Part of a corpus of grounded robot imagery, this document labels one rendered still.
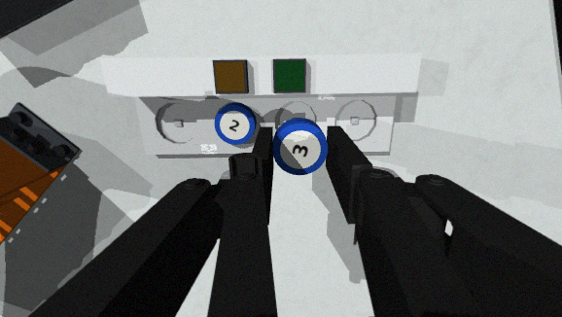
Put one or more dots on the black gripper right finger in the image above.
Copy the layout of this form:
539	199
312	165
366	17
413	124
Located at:
510	269

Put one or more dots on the orange tube rack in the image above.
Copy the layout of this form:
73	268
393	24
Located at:
22	183

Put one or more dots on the blue screw cap numbered 3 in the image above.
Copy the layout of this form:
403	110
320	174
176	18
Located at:
300	146

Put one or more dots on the blue screw cap with number 2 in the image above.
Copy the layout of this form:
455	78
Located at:
235	123

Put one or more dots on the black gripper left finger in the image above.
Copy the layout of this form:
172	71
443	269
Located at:
149	270

